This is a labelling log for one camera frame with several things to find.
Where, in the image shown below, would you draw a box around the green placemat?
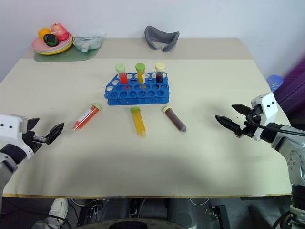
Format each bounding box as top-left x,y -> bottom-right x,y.
33,35 -> 106,63

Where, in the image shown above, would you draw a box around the white shoe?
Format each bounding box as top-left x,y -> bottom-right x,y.
48,198 -> 70,225

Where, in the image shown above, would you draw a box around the red liquid tube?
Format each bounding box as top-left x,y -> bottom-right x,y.
115,63 -> 130,85
72,102 -> 103,131

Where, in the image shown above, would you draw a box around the large cream table mat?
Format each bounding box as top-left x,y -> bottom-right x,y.
0,58 -> 293,198

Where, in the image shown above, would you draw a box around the orange liquid tube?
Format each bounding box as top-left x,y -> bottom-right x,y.
130,107 -> 147,138
135,62 -> 146,84

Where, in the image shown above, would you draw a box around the dark ribbed object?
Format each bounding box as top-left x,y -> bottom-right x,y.
277,58 -> 305,126

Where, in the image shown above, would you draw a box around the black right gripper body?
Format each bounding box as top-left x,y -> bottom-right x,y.
240,104 -> 264,137

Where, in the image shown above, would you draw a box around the pink toy apple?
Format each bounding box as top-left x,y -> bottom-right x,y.
50,22 -> 68,41

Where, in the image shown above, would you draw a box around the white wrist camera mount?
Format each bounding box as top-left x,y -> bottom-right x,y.
0,114 -> 34,160
250,92 -> 278,142

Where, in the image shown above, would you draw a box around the black metal bracket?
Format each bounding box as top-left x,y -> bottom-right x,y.
211,205 -> 230,226

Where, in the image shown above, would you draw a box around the pink plate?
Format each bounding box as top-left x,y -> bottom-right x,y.
32,33 -> 72,52

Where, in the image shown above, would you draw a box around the yellow plate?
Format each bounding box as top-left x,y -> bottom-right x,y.
35,39 -> 75,56

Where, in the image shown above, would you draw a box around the grey foam face pad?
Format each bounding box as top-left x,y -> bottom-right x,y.
144,25 -> 180,53

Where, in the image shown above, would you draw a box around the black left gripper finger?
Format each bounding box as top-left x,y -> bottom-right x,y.
45,122 -> 65,145
28,117 -> 40,132

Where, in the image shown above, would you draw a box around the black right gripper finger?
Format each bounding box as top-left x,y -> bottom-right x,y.
214,115 -> 243,138
232,104 -> 252,115

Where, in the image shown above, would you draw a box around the blue plastic test tube rack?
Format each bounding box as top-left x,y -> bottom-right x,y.
103,72 -> 171,106

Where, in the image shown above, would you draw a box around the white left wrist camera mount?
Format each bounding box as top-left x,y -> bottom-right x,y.
0,114 -> 34,160

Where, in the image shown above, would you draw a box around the red liquid tube, green cap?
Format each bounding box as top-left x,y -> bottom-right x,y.
115,63 -> 130,85

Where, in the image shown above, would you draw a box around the dark liquid tube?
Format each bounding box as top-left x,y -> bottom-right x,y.
163,106 -> 187,134
154,62 -> 166,84

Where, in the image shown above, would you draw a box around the orange toy fruit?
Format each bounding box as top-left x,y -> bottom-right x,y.
38,28 -> 51,39

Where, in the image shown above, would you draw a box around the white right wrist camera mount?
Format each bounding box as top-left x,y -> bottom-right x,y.
250,92 -> 278,142

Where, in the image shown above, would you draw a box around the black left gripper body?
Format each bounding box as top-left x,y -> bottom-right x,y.
22,130 -> 50,155

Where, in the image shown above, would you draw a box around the black and green toy fruit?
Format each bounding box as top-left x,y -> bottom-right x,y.
43,33 -> 59,47

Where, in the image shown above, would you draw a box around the blue bottle cap object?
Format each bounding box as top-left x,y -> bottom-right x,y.
266,74 -> 285,93

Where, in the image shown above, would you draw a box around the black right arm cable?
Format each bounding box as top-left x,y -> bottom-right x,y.
247,114 -> 305,137

